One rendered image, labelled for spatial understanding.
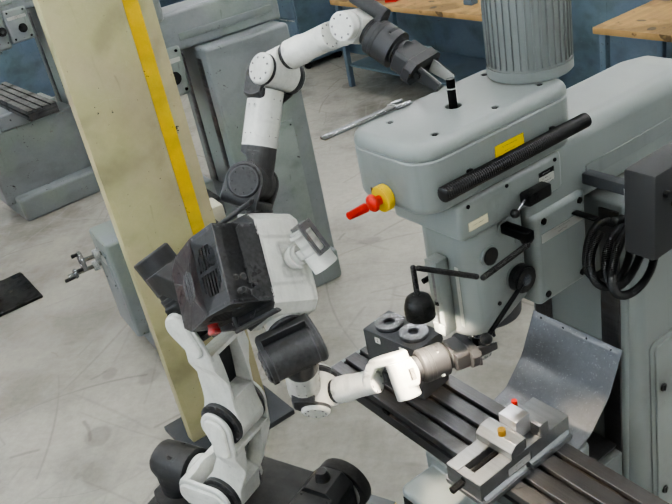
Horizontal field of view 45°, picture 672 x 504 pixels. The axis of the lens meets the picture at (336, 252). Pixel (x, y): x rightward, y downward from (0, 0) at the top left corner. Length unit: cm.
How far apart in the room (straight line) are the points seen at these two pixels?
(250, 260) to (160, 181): 156
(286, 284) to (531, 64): 76
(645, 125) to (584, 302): 52
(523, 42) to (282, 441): 249
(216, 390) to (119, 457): 183
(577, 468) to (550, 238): 64
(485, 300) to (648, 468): 95
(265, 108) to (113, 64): 132
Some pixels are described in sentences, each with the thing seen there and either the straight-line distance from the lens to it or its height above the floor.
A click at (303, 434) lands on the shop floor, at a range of 388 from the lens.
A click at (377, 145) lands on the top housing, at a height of 188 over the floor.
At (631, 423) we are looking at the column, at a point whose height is 80.
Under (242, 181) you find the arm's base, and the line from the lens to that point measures 197.
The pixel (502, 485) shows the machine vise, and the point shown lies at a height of 93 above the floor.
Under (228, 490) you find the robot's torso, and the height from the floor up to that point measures 73.
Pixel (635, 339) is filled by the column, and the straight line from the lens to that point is 237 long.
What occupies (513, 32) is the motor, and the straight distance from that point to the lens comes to 189.
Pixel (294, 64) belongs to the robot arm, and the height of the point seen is 199.
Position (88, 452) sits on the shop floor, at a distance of 425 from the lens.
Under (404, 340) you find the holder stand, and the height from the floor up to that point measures 111.
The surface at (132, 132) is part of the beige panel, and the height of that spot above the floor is 154.
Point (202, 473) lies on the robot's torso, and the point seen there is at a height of 71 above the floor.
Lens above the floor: 251
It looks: 28 degrees down
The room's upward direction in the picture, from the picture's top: 12 degrees counter-clockwise
